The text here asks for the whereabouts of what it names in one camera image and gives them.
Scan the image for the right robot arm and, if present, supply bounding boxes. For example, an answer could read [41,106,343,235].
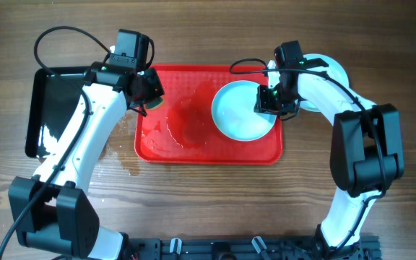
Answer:
[254,41,404,259]

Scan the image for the black rectangular water tray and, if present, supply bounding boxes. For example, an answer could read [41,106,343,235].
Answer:
[25,69,80,158]

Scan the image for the right black cable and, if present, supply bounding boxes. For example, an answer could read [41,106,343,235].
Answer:
[228,58,388,254]

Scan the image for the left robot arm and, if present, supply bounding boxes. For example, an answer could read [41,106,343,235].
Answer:
[1,29,164,259]

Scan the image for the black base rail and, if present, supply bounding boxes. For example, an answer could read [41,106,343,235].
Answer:
[121,236,381,260]

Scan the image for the light blue plate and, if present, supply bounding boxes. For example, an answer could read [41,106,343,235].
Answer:
[211,80,277,142]
[298,53,350,113]

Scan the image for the red plastic tray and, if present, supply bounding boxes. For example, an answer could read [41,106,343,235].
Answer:
[134,64,283,165]

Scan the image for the green and orange sponge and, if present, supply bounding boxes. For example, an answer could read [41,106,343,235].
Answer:
[145,97,164,111]

